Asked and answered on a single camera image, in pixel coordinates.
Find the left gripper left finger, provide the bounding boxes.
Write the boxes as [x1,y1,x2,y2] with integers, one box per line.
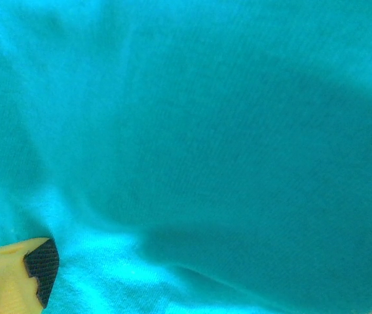
[0,237,60,314]

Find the teal printed t-shirt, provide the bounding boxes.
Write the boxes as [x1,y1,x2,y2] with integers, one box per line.
[0,0,372,314]

